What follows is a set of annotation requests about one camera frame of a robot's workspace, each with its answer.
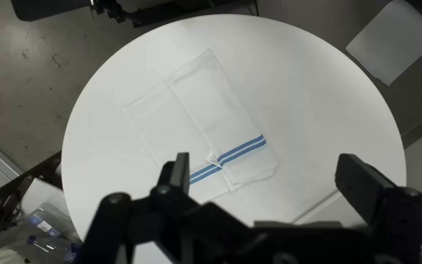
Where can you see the white towel with blue stripes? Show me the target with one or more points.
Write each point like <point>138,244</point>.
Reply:
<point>197,108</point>

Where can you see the grey flat sheet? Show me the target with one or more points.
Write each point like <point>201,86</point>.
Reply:
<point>391,42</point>

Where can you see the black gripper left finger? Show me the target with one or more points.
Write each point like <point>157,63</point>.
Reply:
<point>180,171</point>

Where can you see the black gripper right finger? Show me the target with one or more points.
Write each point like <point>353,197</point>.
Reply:
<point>367,189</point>

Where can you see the clear plastic bag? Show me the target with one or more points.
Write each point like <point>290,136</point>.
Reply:
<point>35,237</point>

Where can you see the dark wooden stand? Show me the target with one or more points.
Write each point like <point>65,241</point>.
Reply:
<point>6,196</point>

